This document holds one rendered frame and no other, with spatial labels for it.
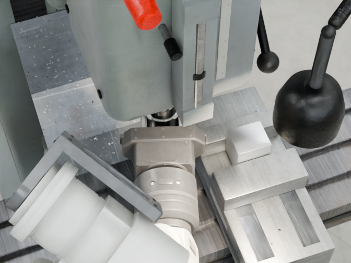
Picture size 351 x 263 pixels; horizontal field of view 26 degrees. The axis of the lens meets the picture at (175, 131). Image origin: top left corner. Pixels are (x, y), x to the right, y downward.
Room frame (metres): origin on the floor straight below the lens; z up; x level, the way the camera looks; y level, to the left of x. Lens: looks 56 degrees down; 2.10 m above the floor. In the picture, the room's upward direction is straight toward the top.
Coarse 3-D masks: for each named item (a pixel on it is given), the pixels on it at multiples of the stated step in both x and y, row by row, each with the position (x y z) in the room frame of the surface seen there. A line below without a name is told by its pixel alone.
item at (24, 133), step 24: (0, 0) 0.93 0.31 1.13; (24, 0) 0.94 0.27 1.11; (0, 24) 0.93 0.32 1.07; (0, 48) 0.92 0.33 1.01; (0, 72) 0.92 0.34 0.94; (24, 72) 0.93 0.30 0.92; (0, 96) 0.91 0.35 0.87; (24, 96) 0.93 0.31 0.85; (0, 120) 1.00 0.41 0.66; (24, 120) 0.92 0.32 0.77; (24, 144) 0.92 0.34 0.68; (24, 168) 0.91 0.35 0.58
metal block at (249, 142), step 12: (228, 132) 0.71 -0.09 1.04; (240, 132) 0.71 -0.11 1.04; (252, 132) 0.71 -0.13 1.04; (264, 132) 0.71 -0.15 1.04; (228, 144) 0.70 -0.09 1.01; (240, 144) 0.69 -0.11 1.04; (252, 144) 0.69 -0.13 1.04; (264, 144) 0.69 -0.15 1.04; (228, 156) 0.70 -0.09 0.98; (240, 156) 0.67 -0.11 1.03; (252, 156) 0.67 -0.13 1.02
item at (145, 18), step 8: (128, 0) 0.38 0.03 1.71; (136, 0) 0.37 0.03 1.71; (144, 0) 0.37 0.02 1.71; (152, 0) 0.38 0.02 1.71; (128, 8) 0.37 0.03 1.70; (136, 8) 0.37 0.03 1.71; (144, 8) 0.37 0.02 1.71; (152, 8) 0.37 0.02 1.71; (136, 16) 0.36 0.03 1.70; (144, 16) 0.36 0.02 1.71; (152, 16) 0.36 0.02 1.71; (160, 16) 0.37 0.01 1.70; (136, 24) 0.36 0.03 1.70; (144, 24) 0.36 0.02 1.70; (152, 24) 0.36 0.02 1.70
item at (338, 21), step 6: (348, 0) 0.49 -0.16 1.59; (342, 6) 0.48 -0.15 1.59; (348, 6) 0.48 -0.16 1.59; (336, 12) 0.48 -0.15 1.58; (342, 12) 0.48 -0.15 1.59; (348, 12) 0.48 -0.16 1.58; (330, 18) 0.47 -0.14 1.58; (336, 18) 0.47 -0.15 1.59; (342, 18) 0.47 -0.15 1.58; (330, 24) 0.47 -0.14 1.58; (336, 24) 0.46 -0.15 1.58; (342, 24) 0.47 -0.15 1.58
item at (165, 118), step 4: (172, 108) 0.64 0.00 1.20; (168, 112) 0.64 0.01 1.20; (172, 112) 0.64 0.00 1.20; (176, 112) 0.64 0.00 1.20; (148, 116) 0.63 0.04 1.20; (152, 116) 0.63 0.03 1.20; (156, 116) 0.63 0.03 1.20; (160, 116) 0.63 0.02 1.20; (164, 116) 0.63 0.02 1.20; (168, 116) 0.63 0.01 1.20; (172, 116) 0.63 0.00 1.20; (176, 116) 0.63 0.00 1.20; (152, 120) 0.62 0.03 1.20; (156, 120) 0.62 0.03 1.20; (160, 120) 0.62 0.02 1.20; (164, 120) 0.62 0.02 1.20; (168, 120) 0.62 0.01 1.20; (172, 120) 0.63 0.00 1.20; (160, 124) 0.62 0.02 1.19; (164, 124) 0.62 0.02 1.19
